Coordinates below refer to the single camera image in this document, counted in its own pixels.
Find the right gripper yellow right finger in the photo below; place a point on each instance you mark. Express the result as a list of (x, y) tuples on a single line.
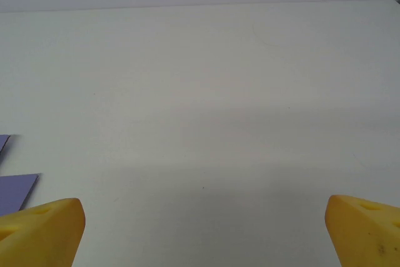
[(365, 235)]

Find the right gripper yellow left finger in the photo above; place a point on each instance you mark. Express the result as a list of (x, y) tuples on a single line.
[(40, 235)]

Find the purple cloth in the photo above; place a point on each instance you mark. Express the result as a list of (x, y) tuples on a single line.
[(15, 189)]

